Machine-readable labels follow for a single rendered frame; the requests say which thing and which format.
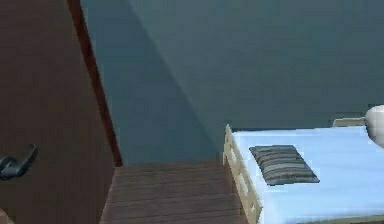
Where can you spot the brown room door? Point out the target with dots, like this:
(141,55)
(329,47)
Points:
(50,83)

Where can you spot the grey striped pillow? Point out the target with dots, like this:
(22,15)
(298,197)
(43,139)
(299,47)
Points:
(283,165)

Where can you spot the pale wooden bed blue sheet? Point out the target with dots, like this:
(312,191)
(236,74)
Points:
(333,186)

